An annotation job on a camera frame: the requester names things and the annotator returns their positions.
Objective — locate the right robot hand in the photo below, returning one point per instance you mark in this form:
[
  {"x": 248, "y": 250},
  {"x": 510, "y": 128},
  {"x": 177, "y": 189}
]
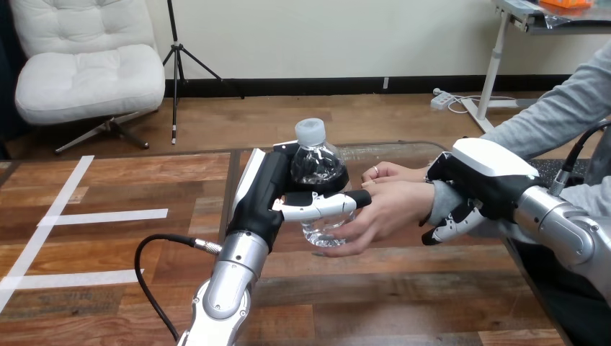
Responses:
[{"x": 487, "y": 176}]

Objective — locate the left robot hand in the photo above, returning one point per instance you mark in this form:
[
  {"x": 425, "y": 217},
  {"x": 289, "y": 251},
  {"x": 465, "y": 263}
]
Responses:
[{"x": 258, "y": 200}]

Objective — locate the person's hand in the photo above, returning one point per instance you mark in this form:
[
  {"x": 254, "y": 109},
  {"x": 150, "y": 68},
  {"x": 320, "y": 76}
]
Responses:
[
  {"x": 401, "y": 173},
  {"x": 396, "y": 210}
]

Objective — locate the clear water bottle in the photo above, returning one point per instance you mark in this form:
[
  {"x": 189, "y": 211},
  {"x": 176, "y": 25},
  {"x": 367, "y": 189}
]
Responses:
[{"x": 315, "y": 167}]

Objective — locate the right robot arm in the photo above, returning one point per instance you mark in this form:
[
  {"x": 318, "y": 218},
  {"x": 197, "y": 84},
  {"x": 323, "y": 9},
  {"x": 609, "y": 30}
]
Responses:
[{"x": 568, "y": 229}]

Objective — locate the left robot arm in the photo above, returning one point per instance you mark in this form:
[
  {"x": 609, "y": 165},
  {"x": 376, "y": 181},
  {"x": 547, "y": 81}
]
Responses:
[{"x": 229, "y": 296}]

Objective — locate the person's body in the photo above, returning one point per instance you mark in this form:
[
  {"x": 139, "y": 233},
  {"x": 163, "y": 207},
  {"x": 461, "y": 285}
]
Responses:
[{"x": 573, "y": 305}]

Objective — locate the white power strip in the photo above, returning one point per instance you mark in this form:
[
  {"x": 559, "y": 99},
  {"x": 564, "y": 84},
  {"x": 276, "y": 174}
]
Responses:
[{"x": 441, "y": 100}]

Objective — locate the white desk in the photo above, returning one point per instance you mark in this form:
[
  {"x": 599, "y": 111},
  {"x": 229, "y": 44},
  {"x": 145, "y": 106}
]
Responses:
[{"x": 494, "y": 67}]

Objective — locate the black tripod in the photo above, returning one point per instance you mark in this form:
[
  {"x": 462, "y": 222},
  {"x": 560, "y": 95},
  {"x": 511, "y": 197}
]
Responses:
[{"x": 177, "y": 71}]

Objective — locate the orange thing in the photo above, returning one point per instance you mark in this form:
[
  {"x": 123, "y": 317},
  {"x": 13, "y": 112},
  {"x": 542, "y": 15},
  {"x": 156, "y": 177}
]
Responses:
[{"x": 568, "y": 3}]

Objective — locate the white cushioned chair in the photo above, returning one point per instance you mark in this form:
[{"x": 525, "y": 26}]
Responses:
[{"x": 90, "y": 71}]

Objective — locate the dark screen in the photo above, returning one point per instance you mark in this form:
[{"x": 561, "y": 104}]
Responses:
[{"x": 7, "y": 86}]

